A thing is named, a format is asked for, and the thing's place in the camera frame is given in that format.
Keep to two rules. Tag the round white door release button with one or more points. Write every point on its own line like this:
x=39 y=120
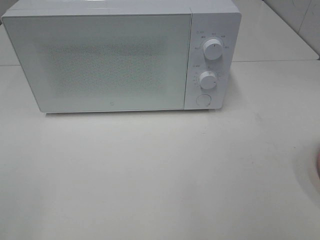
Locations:
x=204 y=101

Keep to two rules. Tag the white timer knob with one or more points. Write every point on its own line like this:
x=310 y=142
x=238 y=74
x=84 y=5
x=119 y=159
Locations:
x=208 y=80

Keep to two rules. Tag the pink round plate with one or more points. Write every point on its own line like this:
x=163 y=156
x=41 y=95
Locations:
x=318 y=165

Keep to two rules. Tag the white upper power knob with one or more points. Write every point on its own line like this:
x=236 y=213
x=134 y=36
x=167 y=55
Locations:
x=213 y=48

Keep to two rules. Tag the white microwave oven body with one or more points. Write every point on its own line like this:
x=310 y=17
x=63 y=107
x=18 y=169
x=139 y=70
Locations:
x=208 y=19

